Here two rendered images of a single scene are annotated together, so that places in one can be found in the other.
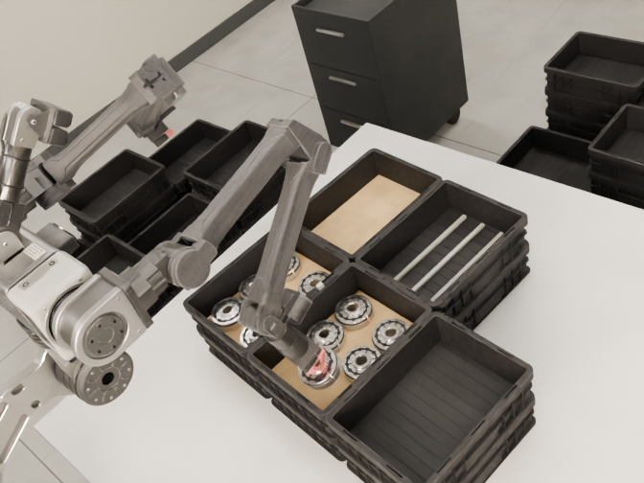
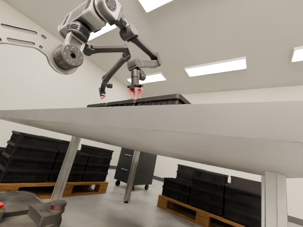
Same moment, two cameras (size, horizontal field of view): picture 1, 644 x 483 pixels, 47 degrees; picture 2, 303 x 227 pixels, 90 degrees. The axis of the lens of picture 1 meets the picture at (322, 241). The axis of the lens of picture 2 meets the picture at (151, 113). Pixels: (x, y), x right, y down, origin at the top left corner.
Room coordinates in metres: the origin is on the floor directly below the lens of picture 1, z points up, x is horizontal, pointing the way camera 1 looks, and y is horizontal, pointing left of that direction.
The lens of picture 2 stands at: (0.15, 0.27, 0.62)
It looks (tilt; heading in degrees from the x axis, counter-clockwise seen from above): 16 degrees up; 343
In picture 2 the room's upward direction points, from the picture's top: 12 degrees clockwise
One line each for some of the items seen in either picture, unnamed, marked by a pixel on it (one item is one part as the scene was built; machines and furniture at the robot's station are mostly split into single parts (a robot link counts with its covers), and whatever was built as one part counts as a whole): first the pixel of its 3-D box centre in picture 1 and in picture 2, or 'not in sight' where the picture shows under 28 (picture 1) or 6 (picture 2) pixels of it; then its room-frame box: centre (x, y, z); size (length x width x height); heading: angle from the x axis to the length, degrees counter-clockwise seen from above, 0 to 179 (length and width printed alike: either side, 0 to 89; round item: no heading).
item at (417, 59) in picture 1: (386, 67); (137, 163); (3.13, -0.57, 0.45); 0.62 x 0.45 x 0.90; 126
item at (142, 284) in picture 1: (139, 287); (119, 20); (1.04, 0.35, 1.45); 0.09 x 0.08 x 0.12; 36
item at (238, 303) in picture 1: (227, 310); not in sight; (1.49, 0.32, 0.86); 0.10 x 0.10 x 0.01
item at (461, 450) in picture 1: (428, 396); (173, 111); (0.97, -0.12, 0.92); 0.40 x 0.30 x 0.02; 121
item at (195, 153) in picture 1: (199, 177); not in sight; (2.94, 0.46, 0.31); 0.40 x 0.30 x 0.34; 126
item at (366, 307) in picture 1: (353, 309); not in sight; (1.35, -0.02, 0.86); 0.10 x 0.10 x 0.01
